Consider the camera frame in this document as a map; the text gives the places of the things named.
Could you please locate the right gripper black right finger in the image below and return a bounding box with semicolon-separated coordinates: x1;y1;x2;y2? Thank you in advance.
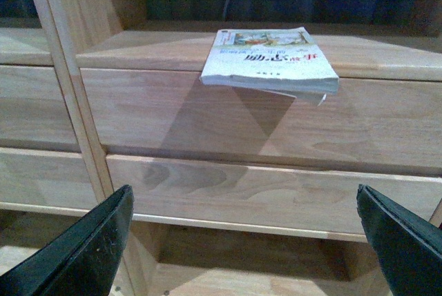
356;184;441;295

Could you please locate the light wooden bookshelf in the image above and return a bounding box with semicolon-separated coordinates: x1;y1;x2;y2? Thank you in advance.
1;0;441;295

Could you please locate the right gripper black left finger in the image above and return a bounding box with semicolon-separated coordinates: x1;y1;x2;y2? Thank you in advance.
1;185;134;295

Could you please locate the white paperback book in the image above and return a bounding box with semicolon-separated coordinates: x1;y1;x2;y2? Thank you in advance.
200;28;339;105

